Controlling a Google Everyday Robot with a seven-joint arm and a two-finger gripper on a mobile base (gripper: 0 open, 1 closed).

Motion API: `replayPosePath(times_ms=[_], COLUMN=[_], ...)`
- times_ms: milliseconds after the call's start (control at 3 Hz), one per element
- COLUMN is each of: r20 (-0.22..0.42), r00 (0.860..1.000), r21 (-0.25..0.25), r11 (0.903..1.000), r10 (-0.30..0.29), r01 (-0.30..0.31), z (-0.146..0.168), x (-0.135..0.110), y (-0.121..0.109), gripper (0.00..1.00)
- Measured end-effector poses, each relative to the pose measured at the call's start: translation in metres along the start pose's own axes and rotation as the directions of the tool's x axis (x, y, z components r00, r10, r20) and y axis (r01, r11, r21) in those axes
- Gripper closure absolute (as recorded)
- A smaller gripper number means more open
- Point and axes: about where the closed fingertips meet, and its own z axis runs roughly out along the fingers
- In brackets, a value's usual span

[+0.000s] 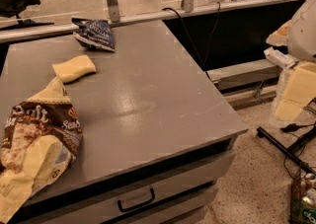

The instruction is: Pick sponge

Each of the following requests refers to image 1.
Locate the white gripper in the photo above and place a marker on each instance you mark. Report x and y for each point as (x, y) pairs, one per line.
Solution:
(304, 36)

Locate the yellow sponge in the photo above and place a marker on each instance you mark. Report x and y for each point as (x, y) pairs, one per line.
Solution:
(74, 68)

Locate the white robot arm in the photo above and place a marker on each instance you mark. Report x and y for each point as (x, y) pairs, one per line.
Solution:
(301, 33)

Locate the white small box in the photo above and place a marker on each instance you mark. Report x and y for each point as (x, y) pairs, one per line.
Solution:
(278, 58)

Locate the grey low bench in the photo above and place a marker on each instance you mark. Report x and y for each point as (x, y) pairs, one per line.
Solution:
(243, 74)

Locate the black tripod stand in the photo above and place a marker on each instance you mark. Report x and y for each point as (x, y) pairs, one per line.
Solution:
(302, 165)

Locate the green soda can pack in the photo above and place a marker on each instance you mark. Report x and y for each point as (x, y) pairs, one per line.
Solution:
(303, 200)

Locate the grey drawer cabinet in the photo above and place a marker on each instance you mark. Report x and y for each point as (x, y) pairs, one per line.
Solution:
(150, 118)

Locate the blue chip bag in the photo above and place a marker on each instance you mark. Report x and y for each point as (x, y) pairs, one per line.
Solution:
(94, 34)

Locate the brown yellow snack bag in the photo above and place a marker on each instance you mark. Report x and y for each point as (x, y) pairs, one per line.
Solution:
(41, 138)

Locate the black drawer handle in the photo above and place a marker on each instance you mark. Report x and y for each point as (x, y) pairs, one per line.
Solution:
(135, 199)

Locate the metal glass bracket left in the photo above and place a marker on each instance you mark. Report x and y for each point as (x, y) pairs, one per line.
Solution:
(113, 9)

